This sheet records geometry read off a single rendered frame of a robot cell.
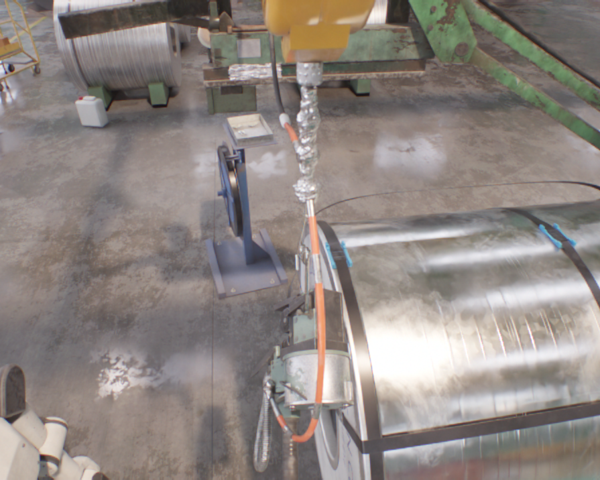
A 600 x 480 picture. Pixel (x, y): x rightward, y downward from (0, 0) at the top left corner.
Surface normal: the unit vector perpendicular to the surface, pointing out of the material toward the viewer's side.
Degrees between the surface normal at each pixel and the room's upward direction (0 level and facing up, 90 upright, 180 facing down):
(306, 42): 113
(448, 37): 90
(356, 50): 90
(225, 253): 0
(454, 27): 90
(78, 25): 90
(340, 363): 46
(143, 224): 0
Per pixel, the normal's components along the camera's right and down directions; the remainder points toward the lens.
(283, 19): 0.11, 0.98
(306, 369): -0.33, -0.41
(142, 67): 0.14, 0.84
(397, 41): 0.15, 0.62
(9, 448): 0.70, -0.62
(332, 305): 0.59, -0.37
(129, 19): 0.38, 0.58
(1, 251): 0.00, -0.78
